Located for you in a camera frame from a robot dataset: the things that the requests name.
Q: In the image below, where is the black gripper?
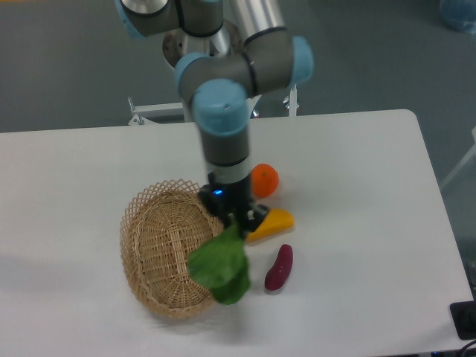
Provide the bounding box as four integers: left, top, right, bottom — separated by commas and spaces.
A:
198, 173, 269, 238

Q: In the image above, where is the green bok choy vegetable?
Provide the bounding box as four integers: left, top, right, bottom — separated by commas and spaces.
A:
187, 222, 251, 305

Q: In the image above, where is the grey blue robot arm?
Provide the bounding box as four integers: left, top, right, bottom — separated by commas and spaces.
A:
174, 1, 314, 235

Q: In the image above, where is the woven wicker basket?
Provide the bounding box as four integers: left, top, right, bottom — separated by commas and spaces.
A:
120, 178, 223, 319

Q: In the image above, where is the yellow mango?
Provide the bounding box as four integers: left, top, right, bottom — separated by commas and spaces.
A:
245, 208, 295, 242

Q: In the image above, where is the orange tangerine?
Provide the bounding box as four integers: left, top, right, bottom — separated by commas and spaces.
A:
251, 163, 280, 198

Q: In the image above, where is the purple sweet potato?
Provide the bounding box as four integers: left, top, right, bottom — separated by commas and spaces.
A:
264, 244, 294, 292

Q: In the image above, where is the black device at table edge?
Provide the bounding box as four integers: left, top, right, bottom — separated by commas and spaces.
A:
449, 300, 475, 341

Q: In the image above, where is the blue plastic bag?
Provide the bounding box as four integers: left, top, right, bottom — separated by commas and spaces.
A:
439, 0, 475, 34

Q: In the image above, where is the white frame at right edge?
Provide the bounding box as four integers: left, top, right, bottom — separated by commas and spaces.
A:
440, 126, 476, 190

